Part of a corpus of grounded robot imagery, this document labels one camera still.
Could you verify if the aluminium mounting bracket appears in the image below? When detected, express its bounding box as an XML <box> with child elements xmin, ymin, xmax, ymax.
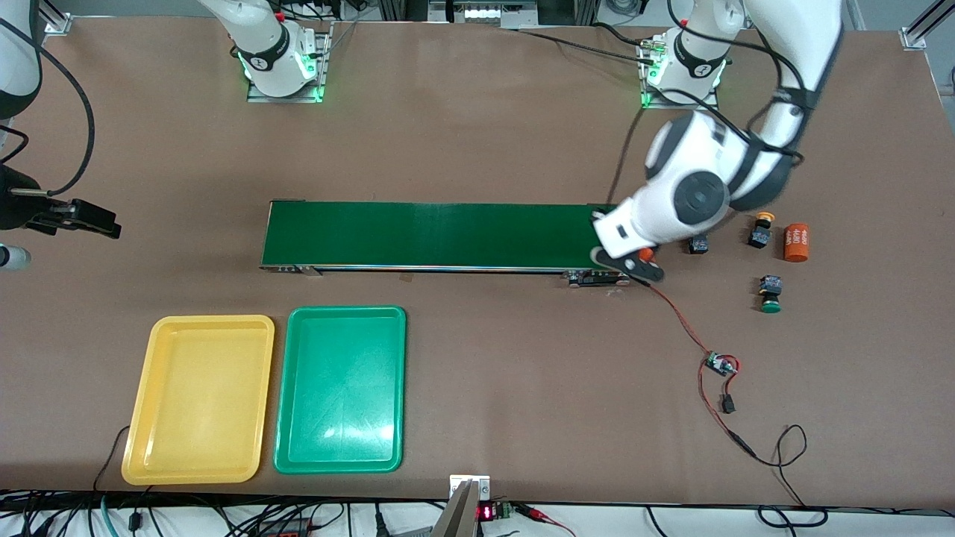
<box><xmin>449</xmin><ymin>474</ymin><xmax>491</xmax><ymax>500</ymax></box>

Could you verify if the thin black looped cable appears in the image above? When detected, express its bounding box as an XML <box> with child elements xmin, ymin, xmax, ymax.
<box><xmin>754</xmin><ymin>425</ymin><xmax>829</xmax><ymax>527</ymax></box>

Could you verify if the aluminium frame profile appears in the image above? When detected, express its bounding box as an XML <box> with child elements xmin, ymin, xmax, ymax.
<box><xmin>30</xmin><ymin>0</ymin><xmax>73</xmax><ymax>36</ymax></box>
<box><xmin>901</xmin><ymin>0</ymin><xmax>955</xmax><ymax>51</ymax></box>

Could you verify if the black cable across table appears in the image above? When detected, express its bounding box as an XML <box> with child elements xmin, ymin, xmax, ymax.
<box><xmin>515</xmin><ymin>28</ymin><xmax>661</xmax><ymax>64</ymax></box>

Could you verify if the green conveyor belt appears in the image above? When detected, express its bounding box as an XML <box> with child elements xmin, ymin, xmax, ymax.
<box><xmin>260</xmin><ymin>200</ymin><xmax>630</xmax><ymax>288</ymax></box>

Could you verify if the grey aluminium post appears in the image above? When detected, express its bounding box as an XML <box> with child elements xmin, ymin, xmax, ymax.
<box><xmin>429</xmin><ymin>481</ymin><xmax>482</xmax><ymax>537</ymax></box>

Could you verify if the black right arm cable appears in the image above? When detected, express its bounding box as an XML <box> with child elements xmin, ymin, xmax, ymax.
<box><xmin>0</xmin><ymin>19</ymin><xmax>96</xmax><ymax>196</ymax></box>

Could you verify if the yellow plastic tray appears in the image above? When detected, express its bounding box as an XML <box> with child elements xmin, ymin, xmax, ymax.
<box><xmin>121</xmin><ymin>315</ymin><xmax>276</xmax><ymax>486</ymax></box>

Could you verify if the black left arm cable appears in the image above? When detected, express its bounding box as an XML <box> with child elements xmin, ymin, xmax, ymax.
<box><xmin>608</xmin><ymin>0</ymin><xmax>810</xmax><ymax>206</ymax></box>

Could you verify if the green plastic tray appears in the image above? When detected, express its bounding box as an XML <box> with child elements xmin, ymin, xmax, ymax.
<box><xmin>273</xmin><ymin>306</ymin><xmax>407</xmax><ymax>475</ymax></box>

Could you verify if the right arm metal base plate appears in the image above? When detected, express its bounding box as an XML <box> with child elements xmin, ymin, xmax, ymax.
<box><xmin>246</xmin><ymin>22</ymin><xmax>333</xmax><ymax>104</ymax></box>

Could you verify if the red clip lead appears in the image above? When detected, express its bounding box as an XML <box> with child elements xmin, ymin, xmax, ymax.
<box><xmin>515</xmin><ymin>505</ymin><xmax>577</xmax><ymax>537</ymax></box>

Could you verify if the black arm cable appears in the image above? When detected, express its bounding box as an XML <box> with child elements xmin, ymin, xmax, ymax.
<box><xmin>608</xmin><ymin>0</ymin><xmax>810</xmax><ymax>206</ymax></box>
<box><xmin>0</xmin><ymin>19</ymin><xmax>96</xmax><ymax>196</ymax></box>

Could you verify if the red and black wire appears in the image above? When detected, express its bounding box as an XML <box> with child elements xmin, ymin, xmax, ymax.
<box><xmin>642</xmin><ymin>277</ymin><xmax>758</xmax><ymax>459</ymax></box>

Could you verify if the grey box with lights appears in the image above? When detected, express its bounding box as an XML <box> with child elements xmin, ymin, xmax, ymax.
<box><xmin>429</xmin><ymin>0</ymin><xmax>539</xmax><ymax>29</ymax></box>

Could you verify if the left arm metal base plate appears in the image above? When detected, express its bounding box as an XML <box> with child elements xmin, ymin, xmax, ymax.
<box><xmin>640</xmin><ymin>37</ymin><xmax>721</xmax><ymax>111</ymax></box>

